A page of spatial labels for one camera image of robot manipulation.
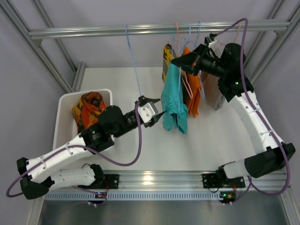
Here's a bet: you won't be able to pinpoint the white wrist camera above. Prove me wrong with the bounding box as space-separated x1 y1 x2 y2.
138 102 158 124
204 33 218 48

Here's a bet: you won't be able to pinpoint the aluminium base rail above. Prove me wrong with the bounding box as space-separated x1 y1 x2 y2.
104 170 286 192

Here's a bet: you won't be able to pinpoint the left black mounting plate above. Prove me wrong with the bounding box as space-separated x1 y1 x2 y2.
99 174 120 190

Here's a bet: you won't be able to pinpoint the pink wire hanger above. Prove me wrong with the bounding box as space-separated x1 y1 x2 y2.
216 19 242 45
173 21 193 99

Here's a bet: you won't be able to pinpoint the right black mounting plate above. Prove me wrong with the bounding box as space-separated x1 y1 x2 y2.
202 173 225 189

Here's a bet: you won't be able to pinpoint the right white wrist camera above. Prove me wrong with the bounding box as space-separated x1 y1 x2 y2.
204 33 218 48

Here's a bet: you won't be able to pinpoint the orange camouflage trousers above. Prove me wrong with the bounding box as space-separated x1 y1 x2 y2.
72 91 106 133

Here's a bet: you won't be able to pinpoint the white slotted cable duct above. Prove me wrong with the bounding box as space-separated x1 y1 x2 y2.
45 190 224 201

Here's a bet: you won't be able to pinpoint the green yellow camouflage trousers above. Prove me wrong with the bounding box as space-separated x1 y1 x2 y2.
162 44 176 82

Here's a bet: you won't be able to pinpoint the teal trousers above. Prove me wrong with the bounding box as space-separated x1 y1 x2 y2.
161 63 189 135

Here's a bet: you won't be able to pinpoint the blue wire hanger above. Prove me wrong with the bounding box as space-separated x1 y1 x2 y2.
125 24 142 96
183 21 205 100
168 24 192 129

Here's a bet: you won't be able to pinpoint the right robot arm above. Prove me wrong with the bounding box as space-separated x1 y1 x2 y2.
171 43 295 182

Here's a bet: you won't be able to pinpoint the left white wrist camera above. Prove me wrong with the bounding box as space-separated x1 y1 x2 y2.
138 102 158 124

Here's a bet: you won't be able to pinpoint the aluminium hanging rail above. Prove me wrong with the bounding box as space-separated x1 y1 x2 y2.
28 19 291 40

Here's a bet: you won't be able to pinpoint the white plastic basket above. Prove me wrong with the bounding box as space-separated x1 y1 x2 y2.
53 89 113 150

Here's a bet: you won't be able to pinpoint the black mounting plate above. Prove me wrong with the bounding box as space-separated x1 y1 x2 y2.
99 174 120 190
202 173 225 189

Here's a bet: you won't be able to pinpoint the beige trousers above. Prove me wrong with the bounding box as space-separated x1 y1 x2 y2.
201 71 225 110

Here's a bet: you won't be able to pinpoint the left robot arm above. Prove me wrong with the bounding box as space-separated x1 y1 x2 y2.
17 96 163 200

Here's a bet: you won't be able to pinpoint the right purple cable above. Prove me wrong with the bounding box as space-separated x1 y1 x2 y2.
217 17 291 207

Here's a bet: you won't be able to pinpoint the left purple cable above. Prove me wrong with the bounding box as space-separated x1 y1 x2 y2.
6 100 143 198

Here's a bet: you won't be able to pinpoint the purple cable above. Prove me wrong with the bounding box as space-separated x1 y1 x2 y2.
217 17 291 207
6 100 143 198

